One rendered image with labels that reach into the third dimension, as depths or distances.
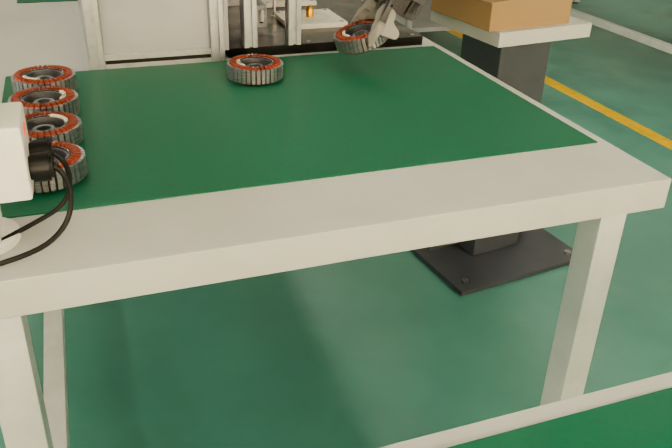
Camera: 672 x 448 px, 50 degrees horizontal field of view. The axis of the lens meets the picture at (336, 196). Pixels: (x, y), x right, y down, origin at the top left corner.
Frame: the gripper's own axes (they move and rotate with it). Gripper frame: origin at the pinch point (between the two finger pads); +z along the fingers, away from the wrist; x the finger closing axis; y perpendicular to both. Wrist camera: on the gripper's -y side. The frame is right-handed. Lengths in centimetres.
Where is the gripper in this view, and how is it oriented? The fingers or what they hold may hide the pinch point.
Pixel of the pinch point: (357, 36)
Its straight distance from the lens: 155.0
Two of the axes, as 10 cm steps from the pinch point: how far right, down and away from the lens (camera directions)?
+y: 8.0, 3.9, 4.6
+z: -5.4, 8.0, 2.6
